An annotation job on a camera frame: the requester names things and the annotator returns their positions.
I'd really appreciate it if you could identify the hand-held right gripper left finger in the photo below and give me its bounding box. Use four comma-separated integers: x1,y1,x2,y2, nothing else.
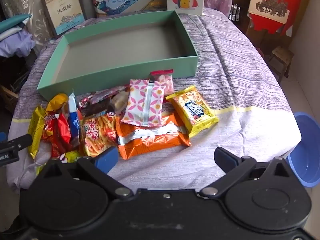
37,146,133,198

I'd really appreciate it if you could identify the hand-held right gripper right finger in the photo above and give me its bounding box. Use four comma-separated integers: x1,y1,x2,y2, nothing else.
200,147,293,198

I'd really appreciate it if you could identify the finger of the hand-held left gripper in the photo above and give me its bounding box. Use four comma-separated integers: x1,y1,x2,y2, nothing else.
0,134,33,153

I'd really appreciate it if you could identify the yellow wavy-line snack packet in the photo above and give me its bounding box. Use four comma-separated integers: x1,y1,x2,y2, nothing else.
27,106,47,160

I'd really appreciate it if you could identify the fries-print snack packet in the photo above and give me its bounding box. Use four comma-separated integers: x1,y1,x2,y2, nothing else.
80,112,119,157

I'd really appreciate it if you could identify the small yellow snack packet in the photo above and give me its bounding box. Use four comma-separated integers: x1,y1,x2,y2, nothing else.
59,150,83,164

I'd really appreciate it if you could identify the red yellow snack packet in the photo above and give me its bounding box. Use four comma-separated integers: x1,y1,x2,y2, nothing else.
41,112,72,153

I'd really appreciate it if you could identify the blue white snack packet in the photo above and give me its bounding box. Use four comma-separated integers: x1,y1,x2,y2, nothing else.
67,92,82,143

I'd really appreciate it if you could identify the yellow blue-label snack packet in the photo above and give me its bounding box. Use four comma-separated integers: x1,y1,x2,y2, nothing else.
165,85,220,138

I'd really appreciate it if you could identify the small red white candy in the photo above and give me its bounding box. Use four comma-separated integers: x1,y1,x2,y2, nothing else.
79,96,93,109

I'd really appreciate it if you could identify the pink patterned snack packet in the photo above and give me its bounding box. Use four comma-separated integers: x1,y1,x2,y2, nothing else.
120,79,167,127

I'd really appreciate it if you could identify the clear pink candy packet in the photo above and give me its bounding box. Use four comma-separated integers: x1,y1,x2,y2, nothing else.
150,69,174,96

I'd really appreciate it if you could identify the green cardboard box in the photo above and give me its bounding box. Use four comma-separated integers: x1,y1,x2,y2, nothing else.
37,10,199,102

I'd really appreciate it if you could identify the orange gold snack packet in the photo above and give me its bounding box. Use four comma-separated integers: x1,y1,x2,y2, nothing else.
45,93,69,115

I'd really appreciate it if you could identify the brown chocolate packet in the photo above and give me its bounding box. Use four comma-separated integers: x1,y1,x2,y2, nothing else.
85,86,129,117

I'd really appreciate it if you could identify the clear nougat packet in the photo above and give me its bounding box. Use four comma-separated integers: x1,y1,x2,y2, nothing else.
110,91,130,113

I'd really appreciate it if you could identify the purple striped bed sheet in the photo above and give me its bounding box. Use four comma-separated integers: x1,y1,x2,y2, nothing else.
5,7,303,195

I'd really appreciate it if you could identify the blue plastic basin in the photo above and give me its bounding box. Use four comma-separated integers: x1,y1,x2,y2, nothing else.
286,112,320,187

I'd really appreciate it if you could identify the white cloth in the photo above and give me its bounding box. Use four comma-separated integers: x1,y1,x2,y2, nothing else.
0,25,22,41

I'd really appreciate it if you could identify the wooden stool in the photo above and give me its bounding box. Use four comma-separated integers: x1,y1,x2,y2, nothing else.
269,46,295,84

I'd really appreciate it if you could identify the brown framed pastry box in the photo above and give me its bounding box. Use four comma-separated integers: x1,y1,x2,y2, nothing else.
41,0,87,39

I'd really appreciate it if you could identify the beige patterned curtain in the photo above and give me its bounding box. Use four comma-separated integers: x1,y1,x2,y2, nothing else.
0,0,65,53

